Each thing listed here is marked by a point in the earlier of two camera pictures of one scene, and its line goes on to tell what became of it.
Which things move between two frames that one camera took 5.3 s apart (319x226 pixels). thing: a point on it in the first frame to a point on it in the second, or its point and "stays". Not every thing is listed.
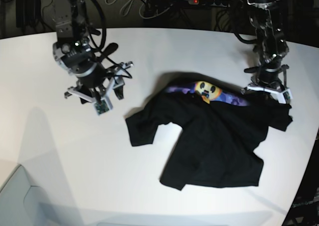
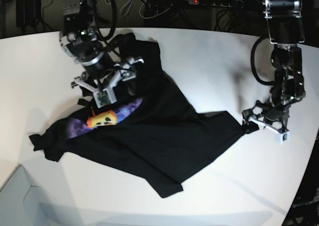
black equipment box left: x=28 y=7 stays
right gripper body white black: x=270 y=80 to x=274 y=119
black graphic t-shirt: x=220 y=132 to x=154 y=130
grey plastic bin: x=22 y=204 stays
